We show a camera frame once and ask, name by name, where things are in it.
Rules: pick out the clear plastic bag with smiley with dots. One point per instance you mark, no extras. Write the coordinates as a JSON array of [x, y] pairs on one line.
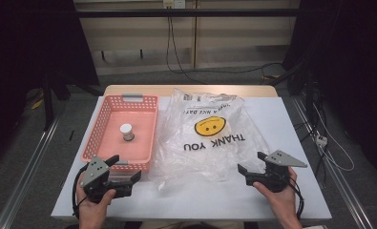
[[205, 140]]

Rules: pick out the person's right hand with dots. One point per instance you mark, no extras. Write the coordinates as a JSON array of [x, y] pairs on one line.
[[280, 200]]

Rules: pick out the black curtain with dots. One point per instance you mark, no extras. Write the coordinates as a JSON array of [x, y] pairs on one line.
[[27, 47], [345, 57]]

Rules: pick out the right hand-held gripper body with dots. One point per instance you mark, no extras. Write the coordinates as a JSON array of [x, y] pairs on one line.
[[276, 173]]

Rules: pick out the pink plastic basket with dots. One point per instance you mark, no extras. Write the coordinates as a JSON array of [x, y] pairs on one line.
[[122, 133]]

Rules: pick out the black horizontal bar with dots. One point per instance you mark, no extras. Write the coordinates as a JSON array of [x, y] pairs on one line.
[[189, 12]]

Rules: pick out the person's left hand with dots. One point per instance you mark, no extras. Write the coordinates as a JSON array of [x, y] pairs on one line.
[[92, 210]]

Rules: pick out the black metal stand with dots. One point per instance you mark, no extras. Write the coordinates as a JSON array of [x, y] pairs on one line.
[[47, 98]]

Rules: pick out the metal floor rail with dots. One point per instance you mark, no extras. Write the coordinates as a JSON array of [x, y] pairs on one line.
[[335, 178], [24, 171]]

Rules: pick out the white wall socket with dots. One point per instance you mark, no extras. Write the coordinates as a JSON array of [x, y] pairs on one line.
[[174, 3]]

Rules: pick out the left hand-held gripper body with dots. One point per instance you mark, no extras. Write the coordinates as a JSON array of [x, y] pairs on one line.
[[94, 173]]

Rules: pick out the white power strip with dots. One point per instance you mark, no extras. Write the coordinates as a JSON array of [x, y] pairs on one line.
[[321, 140]]

